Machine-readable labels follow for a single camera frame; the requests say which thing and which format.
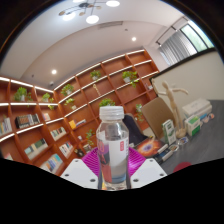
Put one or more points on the clear plastic water bottle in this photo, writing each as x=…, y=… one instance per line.
x=112, y=150

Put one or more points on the flat white boxes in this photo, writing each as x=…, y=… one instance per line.
x=197, y=108

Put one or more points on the branched ceiling lamp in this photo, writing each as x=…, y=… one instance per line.
x=87, y=8

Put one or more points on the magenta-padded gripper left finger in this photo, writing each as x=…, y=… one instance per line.
x=78, y=171

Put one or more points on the window with grey blind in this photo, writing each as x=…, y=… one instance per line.
x=181, y=43

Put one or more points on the wooden bookshelf unit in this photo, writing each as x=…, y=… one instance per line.
x=43, y=130

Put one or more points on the black and white marker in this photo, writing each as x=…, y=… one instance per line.
x=170, y=151

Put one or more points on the black office chair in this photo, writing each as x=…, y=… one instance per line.
x=136, y=131

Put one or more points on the tall green white carton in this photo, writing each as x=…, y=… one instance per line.
x=169, y=131

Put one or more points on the small green white box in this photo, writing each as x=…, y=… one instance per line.
x=192, y=126

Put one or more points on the wooden artist mannequin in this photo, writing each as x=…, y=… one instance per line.
x=175, y=106

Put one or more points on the book with orange nebula cover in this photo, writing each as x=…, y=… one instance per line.
x=150, y=147

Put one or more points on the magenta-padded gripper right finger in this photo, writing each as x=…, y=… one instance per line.
x=148, y=171

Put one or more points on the ceiling air vent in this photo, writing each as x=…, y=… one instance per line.
x=110, y=25

